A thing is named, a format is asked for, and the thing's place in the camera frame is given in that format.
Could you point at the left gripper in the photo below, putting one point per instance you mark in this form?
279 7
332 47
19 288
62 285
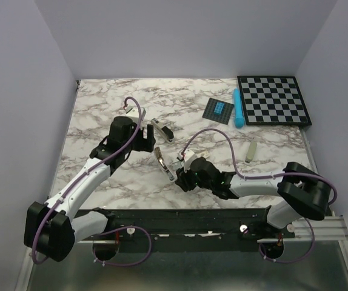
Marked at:
145 144

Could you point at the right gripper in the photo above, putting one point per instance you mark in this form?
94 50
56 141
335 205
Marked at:
182 181

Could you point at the staple box sleeve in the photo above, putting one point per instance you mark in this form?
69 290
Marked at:
204 154

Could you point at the black metal stapler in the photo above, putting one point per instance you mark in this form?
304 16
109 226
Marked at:
163 130

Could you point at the white stapler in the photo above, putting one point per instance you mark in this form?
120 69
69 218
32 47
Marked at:
162 164

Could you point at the staple tray with staples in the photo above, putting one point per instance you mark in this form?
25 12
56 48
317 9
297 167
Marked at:
176 165

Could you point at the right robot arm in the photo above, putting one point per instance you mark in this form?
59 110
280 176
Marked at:
305 194

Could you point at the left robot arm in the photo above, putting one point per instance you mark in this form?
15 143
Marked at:
52 228

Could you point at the dark grey lego baseplate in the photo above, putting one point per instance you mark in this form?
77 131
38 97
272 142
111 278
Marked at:
223 118

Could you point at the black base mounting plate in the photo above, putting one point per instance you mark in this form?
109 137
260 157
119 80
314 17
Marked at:
190 230

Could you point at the blue toy microphone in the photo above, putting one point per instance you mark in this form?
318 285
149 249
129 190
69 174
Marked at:
239 119

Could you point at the blue lego brick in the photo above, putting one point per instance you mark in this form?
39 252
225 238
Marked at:
219 108

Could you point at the black white chessboard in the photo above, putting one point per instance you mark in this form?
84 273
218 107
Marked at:
272 100

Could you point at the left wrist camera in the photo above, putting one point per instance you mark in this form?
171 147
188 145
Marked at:
133 113

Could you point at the aluminium rail frame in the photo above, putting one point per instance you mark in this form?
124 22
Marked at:
315 259

